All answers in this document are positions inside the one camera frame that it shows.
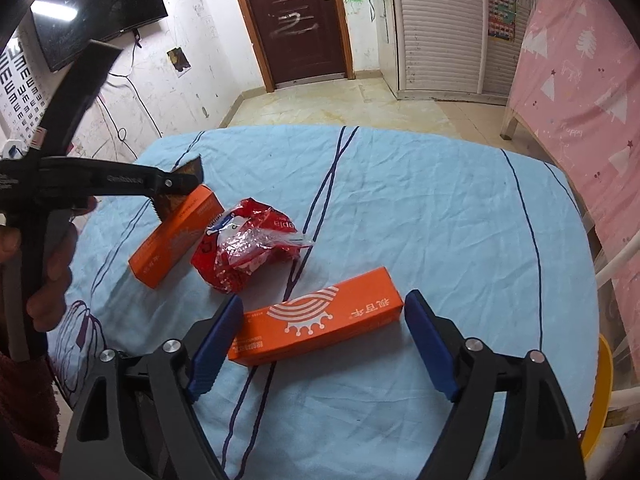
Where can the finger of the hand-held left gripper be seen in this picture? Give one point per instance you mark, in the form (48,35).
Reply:
(161,210)
(150,180)

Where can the person's left hand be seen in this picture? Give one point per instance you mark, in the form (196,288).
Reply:
(57,280)

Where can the colourful wall poster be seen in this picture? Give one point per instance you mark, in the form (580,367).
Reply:
(500,5)

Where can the yellow plastic basin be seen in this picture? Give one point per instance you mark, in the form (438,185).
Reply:
(602,385)

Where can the light blue tablecloth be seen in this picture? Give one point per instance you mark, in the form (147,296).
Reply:
(425,210)

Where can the red plastic wrapper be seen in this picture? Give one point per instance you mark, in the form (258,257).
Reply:
(235,260)

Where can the brown door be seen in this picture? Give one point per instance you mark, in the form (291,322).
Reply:
(295,20)

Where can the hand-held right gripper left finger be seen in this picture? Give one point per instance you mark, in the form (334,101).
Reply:
(215,350)

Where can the pink printed bed sheet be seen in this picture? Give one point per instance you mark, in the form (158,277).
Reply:
(585,85)

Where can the orange cardboard box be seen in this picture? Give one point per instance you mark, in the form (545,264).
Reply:
(320,320)
(170,250)

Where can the person's left forearm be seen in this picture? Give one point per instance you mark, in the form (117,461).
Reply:
(25,410)

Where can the white louvered wardrobe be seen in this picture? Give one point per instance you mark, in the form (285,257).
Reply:
(440,30)

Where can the black wall television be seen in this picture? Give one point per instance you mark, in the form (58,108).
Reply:
(100,5)

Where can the eye chart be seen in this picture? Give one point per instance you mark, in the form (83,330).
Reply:
(20,95)

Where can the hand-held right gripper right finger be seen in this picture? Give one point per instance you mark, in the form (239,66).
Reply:
(430,345)

